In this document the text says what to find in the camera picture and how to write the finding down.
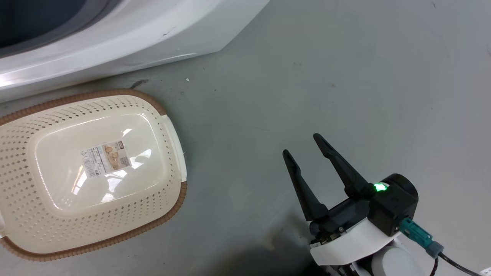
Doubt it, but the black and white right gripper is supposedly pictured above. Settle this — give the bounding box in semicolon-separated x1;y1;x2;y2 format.
282;133;402;267

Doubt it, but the white washing machine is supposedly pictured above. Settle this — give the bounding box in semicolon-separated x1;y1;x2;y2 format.
0;0;270;103

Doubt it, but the cream perforated laundry basket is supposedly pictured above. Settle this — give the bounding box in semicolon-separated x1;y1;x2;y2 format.
0;89;188;262

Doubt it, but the dark grey washing machine door opening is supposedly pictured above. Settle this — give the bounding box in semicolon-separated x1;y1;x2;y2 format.
0;0;124;59

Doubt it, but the paper label sticker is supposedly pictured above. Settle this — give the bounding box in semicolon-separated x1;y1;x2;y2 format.
80;141;132;178

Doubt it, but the black cable with teal connector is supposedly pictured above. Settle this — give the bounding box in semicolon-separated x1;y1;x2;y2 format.
398;217;491;276

